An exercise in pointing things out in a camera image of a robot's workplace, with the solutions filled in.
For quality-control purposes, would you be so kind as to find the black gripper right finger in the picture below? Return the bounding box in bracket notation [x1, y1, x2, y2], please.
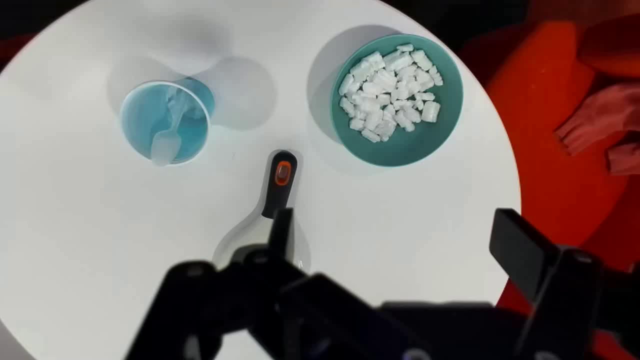
[488, 205, 564, 308]

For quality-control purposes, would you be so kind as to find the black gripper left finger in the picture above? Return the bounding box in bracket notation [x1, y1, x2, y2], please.
[267, 205, 296, 264]

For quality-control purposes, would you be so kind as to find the peach sweatshirt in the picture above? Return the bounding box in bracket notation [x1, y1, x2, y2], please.
[557, 81, 640, 177]

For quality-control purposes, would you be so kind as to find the orange armchair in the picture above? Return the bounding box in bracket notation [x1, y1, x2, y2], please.
[459, 18, 640, 360]

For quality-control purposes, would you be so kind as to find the teal bowl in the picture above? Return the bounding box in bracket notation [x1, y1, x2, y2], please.
[329, 31, 466, 167]

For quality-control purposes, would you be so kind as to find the white plastic spoon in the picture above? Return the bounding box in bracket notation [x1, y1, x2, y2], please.
[148, 98, 189, 165]

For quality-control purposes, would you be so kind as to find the white foam pieces pile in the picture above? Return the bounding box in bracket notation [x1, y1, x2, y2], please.
[338, 42, 446, 143]

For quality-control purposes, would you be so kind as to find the blue plastic cup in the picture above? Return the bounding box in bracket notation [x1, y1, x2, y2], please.
[118, 74, 217, 167]

